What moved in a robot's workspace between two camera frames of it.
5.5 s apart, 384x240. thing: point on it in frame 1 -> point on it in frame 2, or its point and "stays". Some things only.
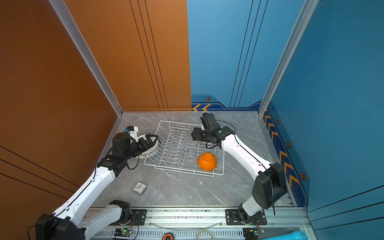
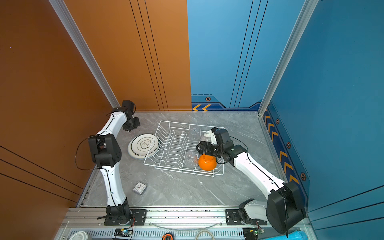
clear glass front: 190,159 stays
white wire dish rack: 173,148 stays
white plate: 151,151 stays
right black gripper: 196,134 -> 203,143
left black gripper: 148,141 -> 137,124
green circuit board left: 121,232 stays
